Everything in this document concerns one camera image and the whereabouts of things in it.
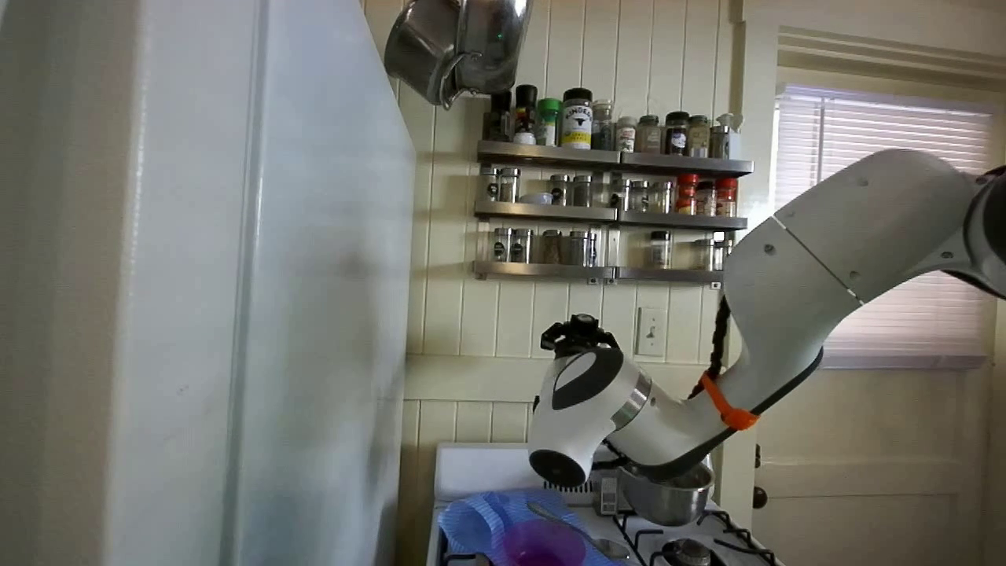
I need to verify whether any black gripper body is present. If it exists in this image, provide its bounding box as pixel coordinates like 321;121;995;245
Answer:
536;310;623;362

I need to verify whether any white bottle black cap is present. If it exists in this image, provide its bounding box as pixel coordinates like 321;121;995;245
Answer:
556;83;596;153

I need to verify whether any dark bottle black cap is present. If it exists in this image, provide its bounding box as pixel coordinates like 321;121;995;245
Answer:
508;81;541;147

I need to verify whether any dark glass bottle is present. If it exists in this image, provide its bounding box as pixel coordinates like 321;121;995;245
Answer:
488;92;516;143

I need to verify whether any white gas stove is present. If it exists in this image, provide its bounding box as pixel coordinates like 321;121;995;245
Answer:
425;440;783;566

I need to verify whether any red spice jar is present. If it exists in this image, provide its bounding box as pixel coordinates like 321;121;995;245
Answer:
713;174;741;219
672;169;701;219

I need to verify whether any steel mixing bowl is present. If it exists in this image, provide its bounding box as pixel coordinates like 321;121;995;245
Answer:
613;465;715;529

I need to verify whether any purple plastic bowl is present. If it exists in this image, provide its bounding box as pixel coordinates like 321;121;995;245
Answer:
499;519;590;566

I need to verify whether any green lid jar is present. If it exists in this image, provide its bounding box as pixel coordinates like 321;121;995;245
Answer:
535;96;566;151

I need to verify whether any blue cloth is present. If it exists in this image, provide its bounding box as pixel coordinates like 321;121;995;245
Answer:
437;487;633;566

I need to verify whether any black lid spice jar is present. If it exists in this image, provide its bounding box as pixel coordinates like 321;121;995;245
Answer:
662;110;691;159

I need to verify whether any black door lock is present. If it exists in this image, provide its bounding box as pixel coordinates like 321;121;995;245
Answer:
748;444;769;512

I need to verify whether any gas burner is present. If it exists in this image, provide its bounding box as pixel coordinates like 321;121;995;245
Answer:
656;534;715;566

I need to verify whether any black stove grate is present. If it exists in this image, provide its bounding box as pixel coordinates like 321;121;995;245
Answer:
608;505;778;566

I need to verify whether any hanging steel pot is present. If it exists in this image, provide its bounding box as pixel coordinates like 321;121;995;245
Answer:
381;0;531;110

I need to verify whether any white window blind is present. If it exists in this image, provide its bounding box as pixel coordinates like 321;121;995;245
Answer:
759;89;999;371

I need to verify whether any white door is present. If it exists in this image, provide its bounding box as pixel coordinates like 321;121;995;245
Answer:
718;0;1006;566

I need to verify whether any white refrigerator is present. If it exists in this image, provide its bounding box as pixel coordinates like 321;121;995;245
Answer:
0;0;421;566

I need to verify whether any white wall outlet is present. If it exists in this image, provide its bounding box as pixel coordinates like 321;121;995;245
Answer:
634;301;670;357

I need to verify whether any steel wall shelf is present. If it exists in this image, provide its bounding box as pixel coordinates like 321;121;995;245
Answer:
468;219;735;290
473;138;753;178
472;202;752;232

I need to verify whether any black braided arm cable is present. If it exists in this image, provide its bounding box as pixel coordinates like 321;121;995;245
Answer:
708;294;735;384

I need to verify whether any orange strap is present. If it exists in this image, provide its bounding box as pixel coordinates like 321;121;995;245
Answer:
699;374;759;434

